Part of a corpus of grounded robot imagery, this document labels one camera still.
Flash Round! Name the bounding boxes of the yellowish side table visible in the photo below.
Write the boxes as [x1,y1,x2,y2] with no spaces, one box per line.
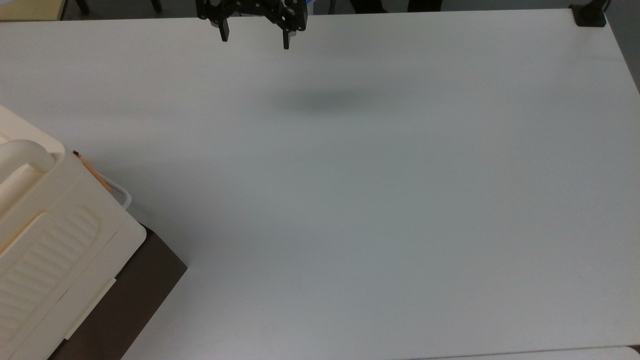
[0,0,69,22]

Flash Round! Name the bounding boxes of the dark brown wooden box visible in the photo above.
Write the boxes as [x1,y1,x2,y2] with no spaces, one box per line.
[47,224,189,360]

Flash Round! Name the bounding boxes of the black clamp mount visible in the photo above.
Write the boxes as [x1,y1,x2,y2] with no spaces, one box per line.
[569,0,609,28]

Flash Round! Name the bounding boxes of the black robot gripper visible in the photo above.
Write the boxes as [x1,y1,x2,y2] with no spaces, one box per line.
[195,0,309,51]

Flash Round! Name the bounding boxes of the white box pull handle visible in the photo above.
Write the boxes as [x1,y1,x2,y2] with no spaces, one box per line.
[105,180,133,210]

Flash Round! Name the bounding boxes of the cream plastic cabinet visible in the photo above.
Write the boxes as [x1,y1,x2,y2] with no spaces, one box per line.
[0,104,147,360]

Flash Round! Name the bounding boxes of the cream cabinet carry handle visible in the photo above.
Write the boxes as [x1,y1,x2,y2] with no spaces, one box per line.
[0,139,56,213]

